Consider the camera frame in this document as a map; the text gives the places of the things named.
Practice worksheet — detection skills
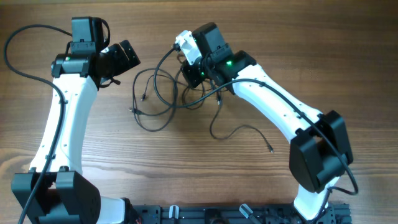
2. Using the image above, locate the black usb cable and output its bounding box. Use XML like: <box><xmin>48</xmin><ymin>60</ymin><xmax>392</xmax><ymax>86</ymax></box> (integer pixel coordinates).
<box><xmin>176</xmin><ymin>54</ymin><xmax>274</xmax><ymax>154</ymax></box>
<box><xmin>127</xmin><ymin>67</ymin><xmax>187</xmax><ymax>133</ymax></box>

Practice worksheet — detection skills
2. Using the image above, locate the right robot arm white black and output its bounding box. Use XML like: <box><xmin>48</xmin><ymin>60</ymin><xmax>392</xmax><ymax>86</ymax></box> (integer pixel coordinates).
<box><xmin>175</xmin><ymin>22</ymin><xmax>359</xmax><ymax>223</ymax></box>

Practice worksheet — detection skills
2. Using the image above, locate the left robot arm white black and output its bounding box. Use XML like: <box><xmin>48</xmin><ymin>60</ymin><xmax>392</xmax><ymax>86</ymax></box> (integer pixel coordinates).
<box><xmin>11</xmin><ymin>17</ymin><xmax>142</xmax><ymax>223</ymax></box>

